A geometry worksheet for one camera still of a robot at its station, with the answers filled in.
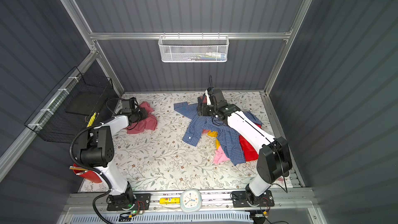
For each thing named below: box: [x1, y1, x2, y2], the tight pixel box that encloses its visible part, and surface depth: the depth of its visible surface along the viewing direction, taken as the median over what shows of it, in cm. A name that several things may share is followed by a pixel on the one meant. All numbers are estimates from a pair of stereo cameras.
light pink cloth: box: [212, 145, 231, 165], surface depth 87 cm
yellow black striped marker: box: [86, 112, 97, 128], surface depth 73 cm
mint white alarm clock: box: [179, 188, 203, 214], surface depth 74 cm
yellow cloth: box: [207, 130, 221, 150], surface depth 95 cm
